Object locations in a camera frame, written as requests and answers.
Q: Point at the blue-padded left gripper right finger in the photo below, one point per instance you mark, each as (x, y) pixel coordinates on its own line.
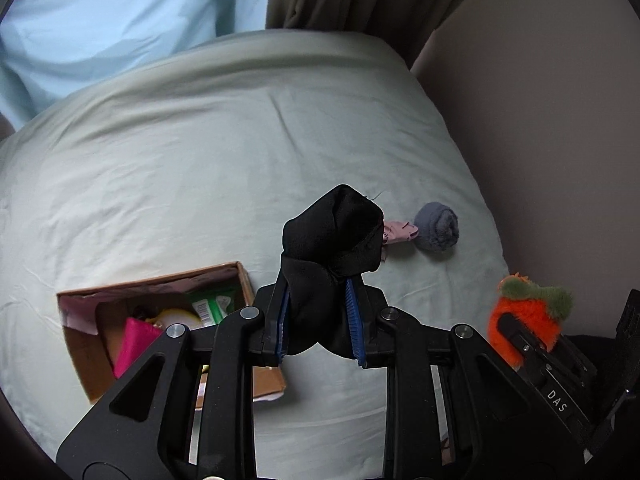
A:
(455, 408)

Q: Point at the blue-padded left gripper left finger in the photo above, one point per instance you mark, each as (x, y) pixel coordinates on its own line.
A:
(184, 409)

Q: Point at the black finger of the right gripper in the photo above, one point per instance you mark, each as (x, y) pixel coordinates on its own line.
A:
(520, 339)

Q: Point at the orange plush carrot toy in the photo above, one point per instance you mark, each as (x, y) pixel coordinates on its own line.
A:
(542, 309)

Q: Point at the magenta leather pouch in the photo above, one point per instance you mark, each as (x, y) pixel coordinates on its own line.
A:
(136, 338)

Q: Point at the round yellow-rimmed white mesh pouch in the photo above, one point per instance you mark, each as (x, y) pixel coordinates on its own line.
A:
(168, 317)

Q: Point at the cardboard box with pink lining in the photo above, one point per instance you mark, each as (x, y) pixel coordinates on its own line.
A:
(107, 328)

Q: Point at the green snack packet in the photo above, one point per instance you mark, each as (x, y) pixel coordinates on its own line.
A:
(212, 306)

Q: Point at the black sock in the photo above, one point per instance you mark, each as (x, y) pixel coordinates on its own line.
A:
(325, 250)

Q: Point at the grey-blue rolled sock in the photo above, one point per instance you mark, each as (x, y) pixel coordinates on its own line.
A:
(438, 228)

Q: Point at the dusty pink scrunchie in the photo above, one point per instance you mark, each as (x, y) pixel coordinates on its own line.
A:
(396, 232)

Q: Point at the pale green bed sheet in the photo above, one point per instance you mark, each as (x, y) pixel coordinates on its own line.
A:
(200, 159)

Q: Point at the light blue hanging cloth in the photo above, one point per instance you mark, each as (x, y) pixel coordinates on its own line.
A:
(52, 48)

